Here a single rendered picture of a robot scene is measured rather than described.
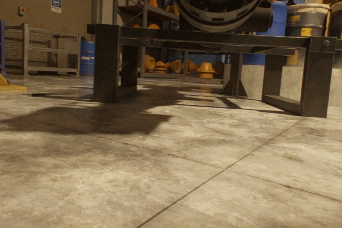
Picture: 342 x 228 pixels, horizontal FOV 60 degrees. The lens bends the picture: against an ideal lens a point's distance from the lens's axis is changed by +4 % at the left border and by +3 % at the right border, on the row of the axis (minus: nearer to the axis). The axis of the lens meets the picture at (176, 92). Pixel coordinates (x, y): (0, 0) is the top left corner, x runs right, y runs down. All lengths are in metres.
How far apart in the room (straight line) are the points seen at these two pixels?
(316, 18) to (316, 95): 2.16
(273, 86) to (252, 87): 0.54
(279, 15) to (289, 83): 0.97
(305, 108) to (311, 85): 0.19
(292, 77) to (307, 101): 1.40
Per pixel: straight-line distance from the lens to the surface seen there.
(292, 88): 3.93
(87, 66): 7.57
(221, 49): 3.36
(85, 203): 0.72
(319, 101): 2.59
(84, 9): 8.59
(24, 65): 6.21
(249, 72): 4.07
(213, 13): 1.45
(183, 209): 0.70
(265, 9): 2.90
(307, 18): 4.54
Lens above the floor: 0.31
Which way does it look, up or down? 5 degrees down
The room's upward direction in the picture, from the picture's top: 4 degrees clockwise
